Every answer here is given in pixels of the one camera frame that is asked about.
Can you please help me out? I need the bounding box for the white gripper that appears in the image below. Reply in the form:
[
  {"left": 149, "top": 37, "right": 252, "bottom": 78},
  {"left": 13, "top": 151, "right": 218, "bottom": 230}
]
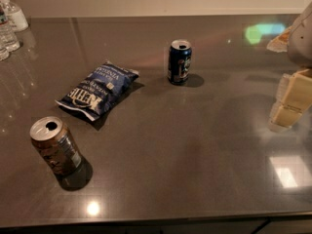
[{"left": 266, "top": 2, "right": 312, "bottom": 133}]

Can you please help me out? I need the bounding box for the orange brown soda can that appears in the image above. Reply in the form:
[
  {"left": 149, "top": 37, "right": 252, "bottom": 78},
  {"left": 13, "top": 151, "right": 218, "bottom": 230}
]
[{"left": 29, "top": 116, "right": 82, "bottom": 176}]

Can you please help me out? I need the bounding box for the dark blue soda can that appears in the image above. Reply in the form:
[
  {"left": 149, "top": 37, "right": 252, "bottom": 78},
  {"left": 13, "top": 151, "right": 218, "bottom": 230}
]
[{"left": 168, "top": 39, "right": 192, "bottom": 85}]

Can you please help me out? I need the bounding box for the blue Kettle chips bag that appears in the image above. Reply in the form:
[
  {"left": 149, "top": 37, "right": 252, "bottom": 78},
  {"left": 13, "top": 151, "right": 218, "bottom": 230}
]
[{"left": 57, "top": 61, "right": 139, "bottom": 122}]

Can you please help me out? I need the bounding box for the clear plastic water bottle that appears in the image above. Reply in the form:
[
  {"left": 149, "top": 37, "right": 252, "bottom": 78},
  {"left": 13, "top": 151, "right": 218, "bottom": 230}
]
[{"left": 0, "top": 6, "right": 20, "bottom": 52}]

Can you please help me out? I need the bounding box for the clear bottle at edge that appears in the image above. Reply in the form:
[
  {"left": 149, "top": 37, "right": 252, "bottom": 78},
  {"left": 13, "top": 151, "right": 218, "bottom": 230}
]
[{"left": 0, "top": 41, "right": 10, "bottom": 61}]

